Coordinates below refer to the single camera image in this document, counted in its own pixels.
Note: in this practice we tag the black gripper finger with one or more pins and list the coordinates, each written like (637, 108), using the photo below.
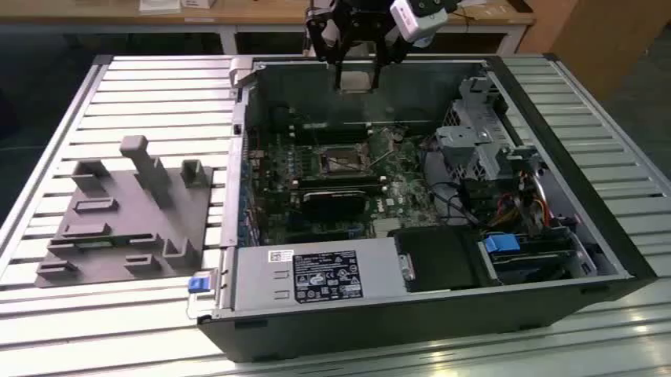
(341, 74)
(378, 76)

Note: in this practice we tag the silver square CPU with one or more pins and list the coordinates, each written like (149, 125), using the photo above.
(358, 83)

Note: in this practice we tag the thin metal locking lever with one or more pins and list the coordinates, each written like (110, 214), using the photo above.
(384, 159)

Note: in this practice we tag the black RAM slot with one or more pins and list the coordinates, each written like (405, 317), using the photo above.
(341, 181)
(325, 131)
(341, 187)

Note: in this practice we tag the CPU socket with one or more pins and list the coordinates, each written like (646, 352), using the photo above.
(341, 161)

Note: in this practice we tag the black plastic drive cover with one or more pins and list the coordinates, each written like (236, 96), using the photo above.
(441, 259)

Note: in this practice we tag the long wooden desk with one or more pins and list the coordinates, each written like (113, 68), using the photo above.
(252, 12)

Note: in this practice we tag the silver metal disk bay cage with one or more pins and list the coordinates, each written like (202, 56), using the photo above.
(472, 137)

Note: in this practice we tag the green motherboard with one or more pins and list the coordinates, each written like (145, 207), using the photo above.
(409, 196)

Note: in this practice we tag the black graphics card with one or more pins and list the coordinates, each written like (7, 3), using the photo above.
(336, 204)

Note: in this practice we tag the small silver heatsink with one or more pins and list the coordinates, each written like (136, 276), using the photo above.
(384, 228)

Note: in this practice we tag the brown wooden cabinet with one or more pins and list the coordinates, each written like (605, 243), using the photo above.
(604, 39)

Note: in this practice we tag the blue disk carrier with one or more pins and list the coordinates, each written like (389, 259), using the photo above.
(501, 245)

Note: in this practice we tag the silver power supply unit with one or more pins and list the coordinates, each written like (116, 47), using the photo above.
(262, 282)

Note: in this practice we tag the grey plastic parts rack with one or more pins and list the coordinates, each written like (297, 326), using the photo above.
(132, 235)

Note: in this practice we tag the blue case latch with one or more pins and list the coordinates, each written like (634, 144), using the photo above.
(198, 284)

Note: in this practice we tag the black open PC case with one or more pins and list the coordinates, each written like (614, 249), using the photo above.
(368, 334)

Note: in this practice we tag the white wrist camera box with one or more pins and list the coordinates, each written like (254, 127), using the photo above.
(420, 19)

